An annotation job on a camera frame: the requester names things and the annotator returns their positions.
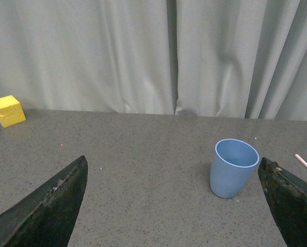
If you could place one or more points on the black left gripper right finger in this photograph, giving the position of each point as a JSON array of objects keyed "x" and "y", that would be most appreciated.
[{"x": 286, "y": 195}]

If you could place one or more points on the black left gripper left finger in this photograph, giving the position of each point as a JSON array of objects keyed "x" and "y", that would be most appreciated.
[{"x": 47, "y": 216}]

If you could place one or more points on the blue plastic cup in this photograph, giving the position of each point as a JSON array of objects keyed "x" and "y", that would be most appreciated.
[{"x": 233, "y": 163}]

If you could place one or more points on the yellow foam cube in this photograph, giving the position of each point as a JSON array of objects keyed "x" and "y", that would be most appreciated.
[{"x": 11, "y": 111}]

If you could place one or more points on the grey curtain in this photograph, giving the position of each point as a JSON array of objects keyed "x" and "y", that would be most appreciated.
[{"x": 243, "y": 59}]

